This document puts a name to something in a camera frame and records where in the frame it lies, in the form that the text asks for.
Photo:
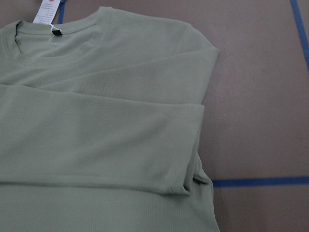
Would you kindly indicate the olive green long-sleeve shirt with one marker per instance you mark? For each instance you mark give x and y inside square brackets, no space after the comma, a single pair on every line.
[100,126]

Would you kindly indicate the white paper hang tag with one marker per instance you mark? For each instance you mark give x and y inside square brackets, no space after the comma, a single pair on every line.
[47,12]

